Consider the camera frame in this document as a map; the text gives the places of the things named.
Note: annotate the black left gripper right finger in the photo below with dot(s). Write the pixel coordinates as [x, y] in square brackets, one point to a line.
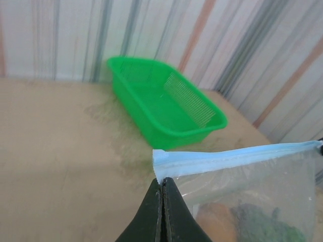
[179, 221]

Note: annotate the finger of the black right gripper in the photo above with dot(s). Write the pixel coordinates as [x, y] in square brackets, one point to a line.
[321, 147]

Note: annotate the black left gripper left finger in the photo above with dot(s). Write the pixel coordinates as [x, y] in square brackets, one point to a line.
[143, 221]

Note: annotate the orange toy fruit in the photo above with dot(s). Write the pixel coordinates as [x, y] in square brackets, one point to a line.
[217, 221]

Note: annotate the clear blue-zipper zip-top bag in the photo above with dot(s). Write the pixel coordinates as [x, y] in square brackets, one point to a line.
[252, 181]

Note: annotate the green bell pepper toy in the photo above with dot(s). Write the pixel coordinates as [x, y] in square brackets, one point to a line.
[265, 224]

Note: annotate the green plastic mesh basket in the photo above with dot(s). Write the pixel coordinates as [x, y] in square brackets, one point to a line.
[156, 100]

